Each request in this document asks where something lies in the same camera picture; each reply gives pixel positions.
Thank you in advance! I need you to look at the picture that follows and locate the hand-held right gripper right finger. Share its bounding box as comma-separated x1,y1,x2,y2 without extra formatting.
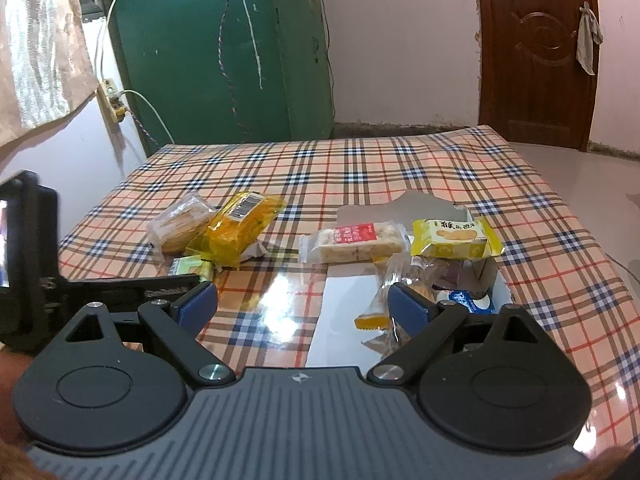
367,281,548,388

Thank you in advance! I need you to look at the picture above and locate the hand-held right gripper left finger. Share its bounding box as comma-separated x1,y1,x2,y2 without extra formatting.
62,281,237,390

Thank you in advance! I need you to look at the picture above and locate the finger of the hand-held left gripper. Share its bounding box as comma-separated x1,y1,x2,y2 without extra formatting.
59,272,202,311

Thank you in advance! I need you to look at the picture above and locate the clear brown cookie packet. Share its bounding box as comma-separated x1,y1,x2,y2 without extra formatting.
362,257,451,356

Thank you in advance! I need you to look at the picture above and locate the clear packet with orange end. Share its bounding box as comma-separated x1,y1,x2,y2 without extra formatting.
354,252,418,333

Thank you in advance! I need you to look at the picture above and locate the blue white snack packet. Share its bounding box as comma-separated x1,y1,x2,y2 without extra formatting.
437,289,496,315

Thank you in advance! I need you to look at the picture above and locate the white cardboard box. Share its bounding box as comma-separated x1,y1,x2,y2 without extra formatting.
305,189,513,368

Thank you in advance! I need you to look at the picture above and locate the yellow green biscuit packet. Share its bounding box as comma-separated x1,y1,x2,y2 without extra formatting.
411,217,506,260

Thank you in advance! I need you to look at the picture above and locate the red label rice cake packet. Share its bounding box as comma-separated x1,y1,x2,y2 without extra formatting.
299,222,411,265

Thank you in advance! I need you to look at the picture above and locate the green snack packet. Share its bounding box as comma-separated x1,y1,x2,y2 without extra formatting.
167,255,217,283

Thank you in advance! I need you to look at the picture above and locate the white crumpled wrapper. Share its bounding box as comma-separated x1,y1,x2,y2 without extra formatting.
240,240,271,262

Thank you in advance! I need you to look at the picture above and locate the clear pastry packet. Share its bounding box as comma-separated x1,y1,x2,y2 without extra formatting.
146,192,221,261

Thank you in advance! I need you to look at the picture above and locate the yellow snack packet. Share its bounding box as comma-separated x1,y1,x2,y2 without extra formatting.
186,190,287,272

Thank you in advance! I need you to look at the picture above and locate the plaid tablecloth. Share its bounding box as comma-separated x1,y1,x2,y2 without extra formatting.
55,126,640,461

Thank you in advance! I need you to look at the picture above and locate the beige patterned curtain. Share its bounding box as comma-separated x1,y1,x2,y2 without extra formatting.
0,0,98,148

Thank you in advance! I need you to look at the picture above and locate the green metal cabinet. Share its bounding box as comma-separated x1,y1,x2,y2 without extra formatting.
107,0,336,158

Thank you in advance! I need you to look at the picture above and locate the brown wooden door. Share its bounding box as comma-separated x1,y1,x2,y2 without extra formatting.
472,0,598,152

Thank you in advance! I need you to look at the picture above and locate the pale cloth on door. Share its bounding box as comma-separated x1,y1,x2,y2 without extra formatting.
575,2,604,76

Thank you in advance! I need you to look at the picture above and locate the blue red braided cable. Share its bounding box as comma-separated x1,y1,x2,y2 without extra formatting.
127,110,158,146
212,0,252,137

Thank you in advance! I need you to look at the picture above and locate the white plug cable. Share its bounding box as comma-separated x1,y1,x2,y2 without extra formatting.
120,89,176,145

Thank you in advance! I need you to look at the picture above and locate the wall power socket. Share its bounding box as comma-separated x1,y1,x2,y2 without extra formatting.
96,78,126,123

